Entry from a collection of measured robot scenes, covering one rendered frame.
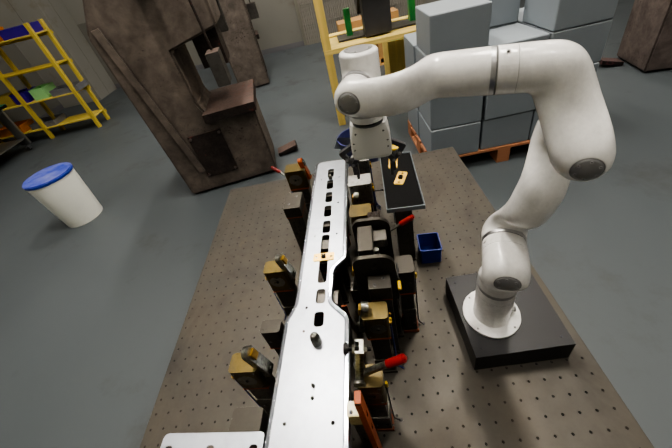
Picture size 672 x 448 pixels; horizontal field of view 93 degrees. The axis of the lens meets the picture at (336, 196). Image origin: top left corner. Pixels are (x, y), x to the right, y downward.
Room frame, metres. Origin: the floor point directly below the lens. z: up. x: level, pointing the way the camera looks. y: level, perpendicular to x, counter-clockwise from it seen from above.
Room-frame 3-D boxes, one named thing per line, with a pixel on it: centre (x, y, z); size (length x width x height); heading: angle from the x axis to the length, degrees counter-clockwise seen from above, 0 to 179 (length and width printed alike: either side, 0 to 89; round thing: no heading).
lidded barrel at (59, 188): (3.35, 2.97, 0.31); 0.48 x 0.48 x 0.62
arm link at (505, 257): (0.54, -0.42, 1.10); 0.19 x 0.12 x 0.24; 153
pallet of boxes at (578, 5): (2.84, -1.68, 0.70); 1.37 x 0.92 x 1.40; 85
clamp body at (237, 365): (0.50, 0.40, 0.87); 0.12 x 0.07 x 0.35; 79
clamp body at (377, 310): (0.54, -0.04, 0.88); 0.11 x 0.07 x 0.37; 79
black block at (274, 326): (0.63, 0.34, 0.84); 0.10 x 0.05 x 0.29; 79
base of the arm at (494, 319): (0.58, -0.44, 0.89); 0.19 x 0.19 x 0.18
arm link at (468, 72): (0.62, -0.21, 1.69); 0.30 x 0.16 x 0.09; 63
